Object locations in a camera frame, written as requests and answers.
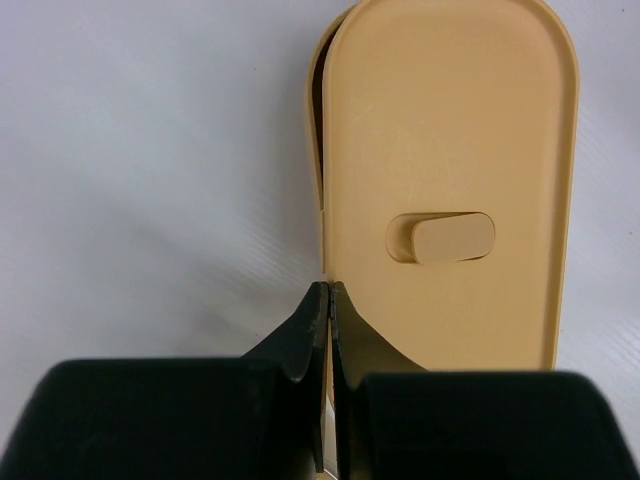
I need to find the beige oval lunch box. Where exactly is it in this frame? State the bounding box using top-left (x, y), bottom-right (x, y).
top-left (305, 6), bottom-right (353, 273)

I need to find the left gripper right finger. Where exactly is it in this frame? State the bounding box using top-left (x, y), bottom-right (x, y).
top-left (330, 283), bottom-right (639, 479)

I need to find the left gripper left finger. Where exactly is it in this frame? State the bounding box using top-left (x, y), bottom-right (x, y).
top-left (1, 282), bottom-right (328, 479)

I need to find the beige oval lunch box lid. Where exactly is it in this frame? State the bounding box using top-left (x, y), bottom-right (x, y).
top-left (322, 1), bottom-right (579, 371)

